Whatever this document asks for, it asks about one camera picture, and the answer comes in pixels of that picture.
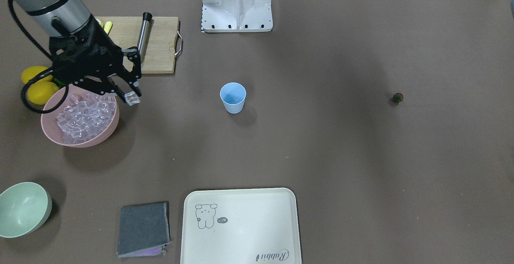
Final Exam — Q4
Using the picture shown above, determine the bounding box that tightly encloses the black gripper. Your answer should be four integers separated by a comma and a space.
49, 17, 142, 103

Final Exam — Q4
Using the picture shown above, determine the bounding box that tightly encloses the clear ice cube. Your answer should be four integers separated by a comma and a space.
124, 91, 141, 106

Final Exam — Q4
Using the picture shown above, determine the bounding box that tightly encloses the red strawberry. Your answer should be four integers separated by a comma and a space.
392, 93, 404, 104

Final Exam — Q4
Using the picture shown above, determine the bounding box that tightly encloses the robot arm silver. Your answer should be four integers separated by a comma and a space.
13, 0, 141, 105

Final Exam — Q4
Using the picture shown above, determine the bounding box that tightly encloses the pink bowl of ice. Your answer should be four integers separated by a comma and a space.
40, 85, 119, 148

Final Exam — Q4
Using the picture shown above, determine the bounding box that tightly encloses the light blue plastic cup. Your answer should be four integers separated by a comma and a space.
220, 82, 247, 114

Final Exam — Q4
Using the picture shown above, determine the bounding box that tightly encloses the wooden cutting board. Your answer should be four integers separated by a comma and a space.
97, 16, 179, 75

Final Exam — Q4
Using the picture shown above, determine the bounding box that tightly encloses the yellow plastic knife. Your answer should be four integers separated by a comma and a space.
103, 21, 113, 35

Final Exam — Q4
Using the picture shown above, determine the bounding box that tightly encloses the green lime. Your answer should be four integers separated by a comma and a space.
53, 78, 68, 88

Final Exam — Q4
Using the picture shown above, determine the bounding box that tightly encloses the steel muddler black tip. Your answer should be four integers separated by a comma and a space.
137, 12, 153, 61

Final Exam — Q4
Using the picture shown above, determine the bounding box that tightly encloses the whole yellow lemon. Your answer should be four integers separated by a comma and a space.
20, 65, 54, 84

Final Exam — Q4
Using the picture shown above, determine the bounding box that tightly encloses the folded grey cloth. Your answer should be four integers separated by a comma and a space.
117, 202, 171, 258

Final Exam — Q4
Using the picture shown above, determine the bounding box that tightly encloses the mint green bowl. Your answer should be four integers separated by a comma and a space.
0, 182, 53, 238

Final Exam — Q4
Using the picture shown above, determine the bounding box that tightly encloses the cream rabbit tray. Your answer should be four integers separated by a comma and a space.
180, 187, 302, 264

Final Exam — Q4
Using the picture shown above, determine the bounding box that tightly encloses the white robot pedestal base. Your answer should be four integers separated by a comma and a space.
201, 0, 273, 32

